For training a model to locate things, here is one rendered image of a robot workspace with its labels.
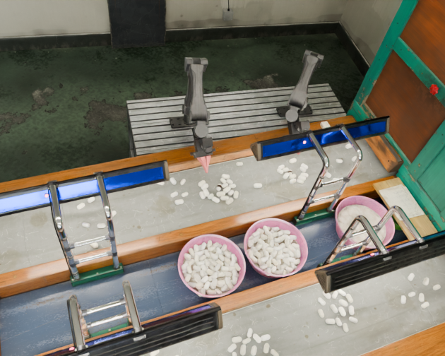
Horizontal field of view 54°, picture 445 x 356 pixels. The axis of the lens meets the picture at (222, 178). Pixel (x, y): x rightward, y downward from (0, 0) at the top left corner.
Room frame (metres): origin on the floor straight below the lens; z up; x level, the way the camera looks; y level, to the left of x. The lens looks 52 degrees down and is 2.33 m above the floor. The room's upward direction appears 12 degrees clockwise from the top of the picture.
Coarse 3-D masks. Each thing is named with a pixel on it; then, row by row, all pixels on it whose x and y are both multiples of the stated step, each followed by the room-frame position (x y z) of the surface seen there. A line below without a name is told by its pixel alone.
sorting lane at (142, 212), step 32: (256, 160) 1.37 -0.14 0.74; (288, 160) 1.41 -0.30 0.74; (320, 160) 1.45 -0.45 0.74; (128, 192) 1.04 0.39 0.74; (160, 192) 1.07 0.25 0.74; (192, 192) 1.11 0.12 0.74; (256, 192) 1.18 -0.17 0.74; (288, 192) 1.22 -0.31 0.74; (320, 192) 1.26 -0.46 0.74; (0, 224) 0.77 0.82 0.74; (32, 224) 0.80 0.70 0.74; (64, 224) 0.83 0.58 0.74; (96, 224) 0.86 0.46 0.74; (128, 224) 0.89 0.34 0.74; (160, 224) 0.92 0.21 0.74; (192, 224) 0.95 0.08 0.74; (0, 256) 0.64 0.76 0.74; (32, 256) 0.66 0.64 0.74
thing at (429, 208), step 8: (352, 104) 1.84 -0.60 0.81; (352, 112) 1.82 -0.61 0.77; (360, 112) 1.77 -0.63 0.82; (360, 120) 1.75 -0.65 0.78; (400, 168) 1.45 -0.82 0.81; (400, 176) 1.43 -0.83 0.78; (408, 176) 1.40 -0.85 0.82; (408, 184) 1.37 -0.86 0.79; (416, 184) 1.35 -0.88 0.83; (416, 192) 1.33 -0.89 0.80; (424, 192) 1.30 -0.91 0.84; (416, 200) 1.31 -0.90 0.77; (424, 200) 1.28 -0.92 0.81; (424, 208) 1.26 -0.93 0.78; (432, 208) 1.23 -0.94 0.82; (432, 216) 1.21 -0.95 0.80; (440, 216) 1.19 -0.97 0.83; (432, 224) 1.19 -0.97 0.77; (440, 224) 1.17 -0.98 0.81
